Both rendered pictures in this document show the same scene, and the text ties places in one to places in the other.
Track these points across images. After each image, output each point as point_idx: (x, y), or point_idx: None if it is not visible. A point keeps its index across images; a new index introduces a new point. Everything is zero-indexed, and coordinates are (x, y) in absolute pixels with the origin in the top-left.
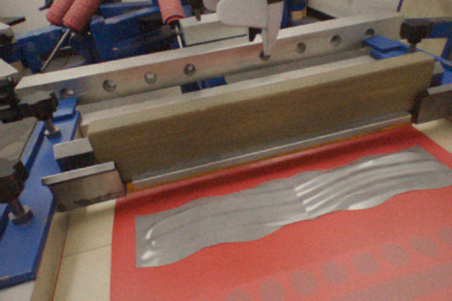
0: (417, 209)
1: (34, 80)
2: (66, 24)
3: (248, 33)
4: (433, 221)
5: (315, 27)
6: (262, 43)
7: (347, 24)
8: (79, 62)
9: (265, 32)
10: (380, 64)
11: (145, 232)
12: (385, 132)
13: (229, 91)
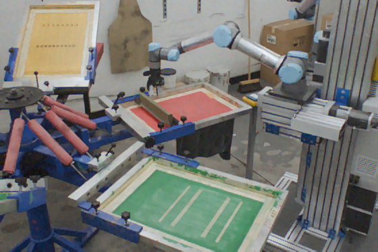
0: (164, 107)
1: (145, 134)
2: (88, 148)
3: (151, 96)
4: (166, 106)
5: (111, 104)
6: (158, 94)
7: (110, 101)
8: (75, 176)
9: (158, 92)
10: (146, 95)
11: None
12: (144, 108)
13: (135, 119)
